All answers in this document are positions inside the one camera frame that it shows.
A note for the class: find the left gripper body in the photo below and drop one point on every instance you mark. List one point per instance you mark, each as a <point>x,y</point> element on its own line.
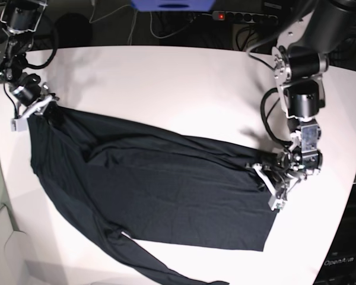
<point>284,172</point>

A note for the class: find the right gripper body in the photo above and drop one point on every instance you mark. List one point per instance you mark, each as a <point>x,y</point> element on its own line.
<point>32,99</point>

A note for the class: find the dark navy long-sleeve shirt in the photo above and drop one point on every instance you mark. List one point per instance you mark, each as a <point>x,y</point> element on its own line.
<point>118,182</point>

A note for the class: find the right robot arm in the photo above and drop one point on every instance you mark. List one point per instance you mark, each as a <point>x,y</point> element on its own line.
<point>20,20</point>

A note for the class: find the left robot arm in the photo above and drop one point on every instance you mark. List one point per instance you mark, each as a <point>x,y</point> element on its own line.
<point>303,43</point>

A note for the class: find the black round stool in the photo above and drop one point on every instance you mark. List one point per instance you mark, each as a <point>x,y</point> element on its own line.
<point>74,30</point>

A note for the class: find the black OpenArm case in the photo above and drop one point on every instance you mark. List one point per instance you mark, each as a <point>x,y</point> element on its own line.
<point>339,266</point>

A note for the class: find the blue plastic box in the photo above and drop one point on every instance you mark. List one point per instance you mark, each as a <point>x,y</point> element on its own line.
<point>173,5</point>

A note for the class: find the black power strip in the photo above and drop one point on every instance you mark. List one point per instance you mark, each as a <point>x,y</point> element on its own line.
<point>245,18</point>

